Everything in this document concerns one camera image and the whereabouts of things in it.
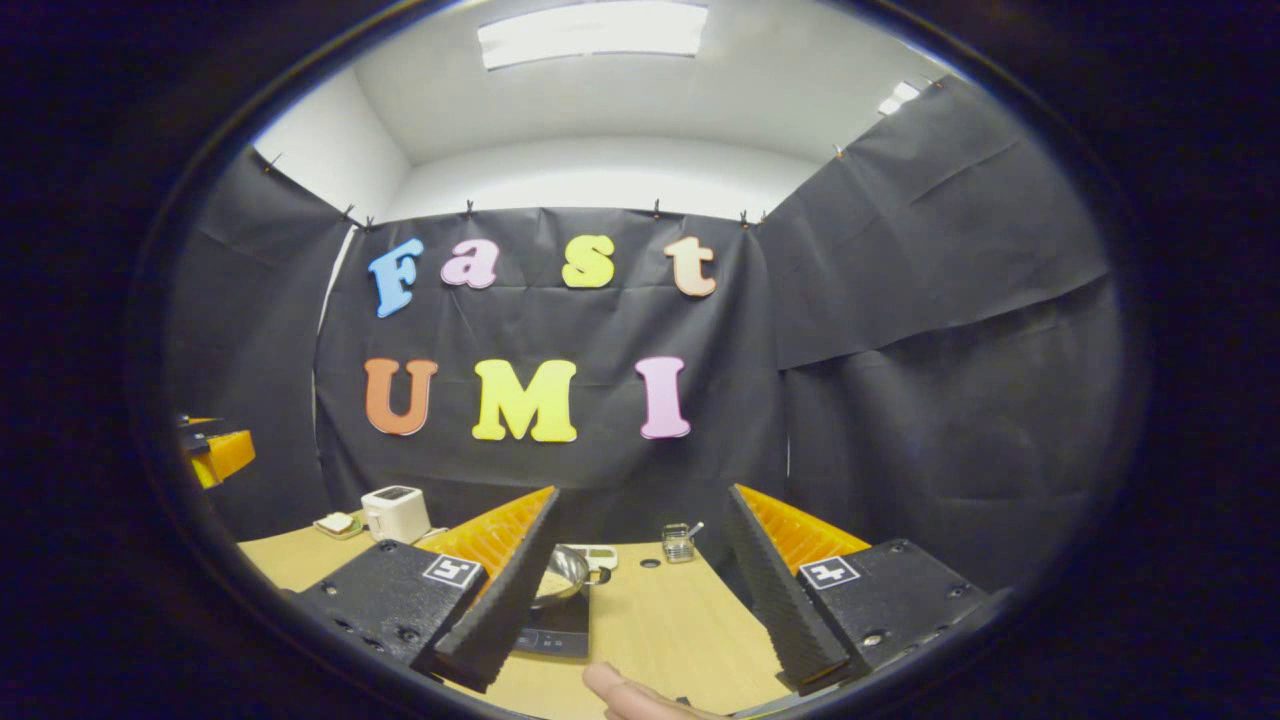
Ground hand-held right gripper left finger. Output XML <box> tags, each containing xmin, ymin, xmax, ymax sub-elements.
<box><xmin>283</xmin><ymin>486</ymin><xmax>561</xmax><ymax>694</ymax></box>

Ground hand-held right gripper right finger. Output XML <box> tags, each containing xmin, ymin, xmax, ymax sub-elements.
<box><xmin>725</xmin><ymin>484</ymin><xmax>991</xmax><ymax>696</ymax></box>

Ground black backdrop cloth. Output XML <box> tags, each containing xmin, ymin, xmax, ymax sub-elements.
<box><xmin>165</xmin><ymin>75</ymin><xmax>1126</xmax><ymax>601</ymax></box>

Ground stainless steel pot black handles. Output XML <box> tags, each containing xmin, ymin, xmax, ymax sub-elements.
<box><xmin>530</xmin><ymin>545</ymin><xmax>613</xmax><ymax>611</ymax></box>

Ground white toaster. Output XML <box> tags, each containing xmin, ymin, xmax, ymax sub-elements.
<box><xmin>361</xmin><ymin>485</ymin><xmax>433</xmax><ymax>544</ymax></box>

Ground black induction cooktop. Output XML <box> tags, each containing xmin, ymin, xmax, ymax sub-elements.
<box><xmin>512</xmin><ymin>590</ymin><xmax>593</xmax><ymax>659</ymax></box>

